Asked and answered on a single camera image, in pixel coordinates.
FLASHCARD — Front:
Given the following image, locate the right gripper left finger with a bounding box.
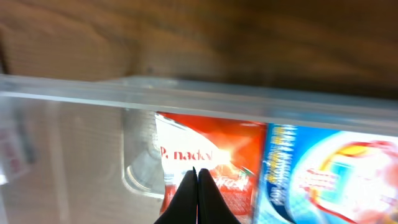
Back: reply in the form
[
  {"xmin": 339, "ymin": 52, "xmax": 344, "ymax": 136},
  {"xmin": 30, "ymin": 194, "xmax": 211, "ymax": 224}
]
[{"xmin": 154, "ymin": 168, "xmax": 198, "ymax": 224}]

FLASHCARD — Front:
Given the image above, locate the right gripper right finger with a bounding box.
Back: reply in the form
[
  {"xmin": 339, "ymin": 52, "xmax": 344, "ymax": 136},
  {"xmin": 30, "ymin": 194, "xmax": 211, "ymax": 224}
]
[{"xmin": 198, "ymin": 169, "xmax": 240, "ymax": 224}]

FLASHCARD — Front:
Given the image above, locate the red Panadol ActiFast box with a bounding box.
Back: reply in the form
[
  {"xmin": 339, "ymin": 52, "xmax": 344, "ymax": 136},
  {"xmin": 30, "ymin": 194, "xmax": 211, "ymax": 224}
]
[{"xmin": 154, "ymin": 112, "xmax": 267, "ymax": 223}]

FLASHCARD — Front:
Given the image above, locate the blue Kool Fever box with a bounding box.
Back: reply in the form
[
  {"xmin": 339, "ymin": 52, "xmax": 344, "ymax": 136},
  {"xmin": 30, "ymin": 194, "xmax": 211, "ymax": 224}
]
[{"xmin": 254, "ymin": 124, "xmax": 397, "ymax": 224}]

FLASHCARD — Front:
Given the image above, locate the clear plastic container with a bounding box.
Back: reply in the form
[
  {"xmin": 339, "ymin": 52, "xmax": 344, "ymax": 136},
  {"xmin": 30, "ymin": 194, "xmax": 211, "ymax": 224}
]
[{"xmin": 1, "ymin": 75, "xmax": 397, "ymax": 223}]

